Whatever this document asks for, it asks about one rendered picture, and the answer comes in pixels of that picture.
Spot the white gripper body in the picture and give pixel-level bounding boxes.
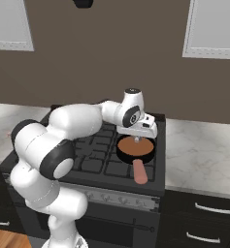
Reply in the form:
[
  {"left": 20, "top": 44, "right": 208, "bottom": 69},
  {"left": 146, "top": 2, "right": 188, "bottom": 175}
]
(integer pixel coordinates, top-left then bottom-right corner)
[{"left": 115, "top": 121, "right": 159, "bottom": 140}]

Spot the black saucepan with pink handle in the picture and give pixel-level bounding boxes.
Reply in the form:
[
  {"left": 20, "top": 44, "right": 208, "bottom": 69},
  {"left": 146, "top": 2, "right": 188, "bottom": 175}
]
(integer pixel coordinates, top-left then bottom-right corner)
[{"left": 115, "top": 135, "right": 156, "bottom": 186}]

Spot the black extractor hood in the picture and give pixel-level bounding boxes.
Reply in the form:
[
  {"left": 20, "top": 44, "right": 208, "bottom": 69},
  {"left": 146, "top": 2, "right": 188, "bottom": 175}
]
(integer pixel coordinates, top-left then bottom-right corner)
[{"left": 72, "top": 0, "right": 94, "bottom": 10}]

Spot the brown hot chocolate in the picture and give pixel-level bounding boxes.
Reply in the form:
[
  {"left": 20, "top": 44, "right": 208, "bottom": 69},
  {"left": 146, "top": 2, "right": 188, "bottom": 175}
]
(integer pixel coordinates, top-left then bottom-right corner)
[{"left": 116, "top": 136, "right": 155, "bottom": 156}]

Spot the black oven door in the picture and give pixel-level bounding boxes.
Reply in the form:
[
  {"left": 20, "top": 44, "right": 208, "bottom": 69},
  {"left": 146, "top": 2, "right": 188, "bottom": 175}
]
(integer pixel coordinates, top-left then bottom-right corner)
[{"left": 15, "top": 202, "right": 162, "bottom": 248}]

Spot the black hob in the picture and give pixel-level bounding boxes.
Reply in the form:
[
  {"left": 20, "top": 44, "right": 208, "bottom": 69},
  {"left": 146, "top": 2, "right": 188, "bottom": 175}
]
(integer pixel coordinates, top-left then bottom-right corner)
[{"left": 0, "top": 104, "right": 168, "bottom": 214}]

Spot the black oven door handle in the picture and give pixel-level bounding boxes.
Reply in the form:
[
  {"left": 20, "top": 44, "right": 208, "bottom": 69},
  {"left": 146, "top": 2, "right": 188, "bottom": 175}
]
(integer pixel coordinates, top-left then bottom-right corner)
[{"left": 82, "top": 214, "right": 156, "bottom": 233}]

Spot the grey wall cupboard door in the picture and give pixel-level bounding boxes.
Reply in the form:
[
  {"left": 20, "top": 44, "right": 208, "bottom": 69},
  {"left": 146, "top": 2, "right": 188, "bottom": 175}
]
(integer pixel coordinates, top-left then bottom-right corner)
[
  {"left": 0, "top": 0, "right": 35, "bottom": 52},
  {"left": 181, "top": 0, "right": 230, "bottom": 60}
]

